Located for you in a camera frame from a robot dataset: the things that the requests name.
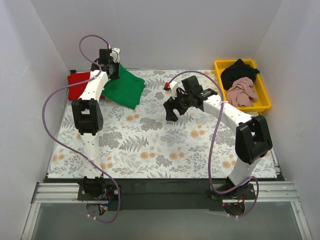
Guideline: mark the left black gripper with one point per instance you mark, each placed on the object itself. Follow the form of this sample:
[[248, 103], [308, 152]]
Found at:
[[113, 70]]

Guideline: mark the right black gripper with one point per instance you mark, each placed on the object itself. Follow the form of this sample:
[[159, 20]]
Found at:
[[175, 105]]

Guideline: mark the green t shirt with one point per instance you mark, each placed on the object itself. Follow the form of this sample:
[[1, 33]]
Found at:
[[126, 90]]

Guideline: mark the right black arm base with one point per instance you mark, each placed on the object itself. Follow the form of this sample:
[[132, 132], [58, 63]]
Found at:
[[239, 193]]

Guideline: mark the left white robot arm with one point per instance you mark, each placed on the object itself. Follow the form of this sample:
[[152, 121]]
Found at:
[[87, 115]]

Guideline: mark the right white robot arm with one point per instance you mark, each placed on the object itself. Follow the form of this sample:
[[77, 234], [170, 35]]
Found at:
[[252, 136]]

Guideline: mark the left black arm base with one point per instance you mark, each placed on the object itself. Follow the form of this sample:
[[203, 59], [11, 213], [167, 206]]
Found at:
[[98, 193]]

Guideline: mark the floral patterned table mat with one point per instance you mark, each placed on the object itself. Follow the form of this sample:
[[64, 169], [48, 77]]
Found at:
[[140, 143]]

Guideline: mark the pink crumpled t shirt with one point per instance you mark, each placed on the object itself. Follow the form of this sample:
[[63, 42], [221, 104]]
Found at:
[[242, 93]]

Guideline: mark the yellow plastic bin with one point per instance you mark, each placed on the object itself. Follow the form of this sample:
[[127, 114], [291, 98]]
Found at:
[[263, 102]]

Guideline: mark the black crumpled t shirt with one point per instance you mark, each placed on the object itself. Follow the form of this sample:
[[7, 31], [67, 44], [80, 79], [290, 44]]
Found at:
[[237, 71]]

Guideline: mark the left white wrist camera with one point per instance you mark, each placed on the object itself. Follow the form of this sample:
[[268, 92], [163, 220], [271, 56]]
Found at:
[[113, 55]]

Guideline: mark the aluminium frame rail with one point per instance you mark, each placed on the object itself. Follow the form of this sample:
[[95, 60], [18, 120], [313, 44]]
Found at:
[[165, 209]]

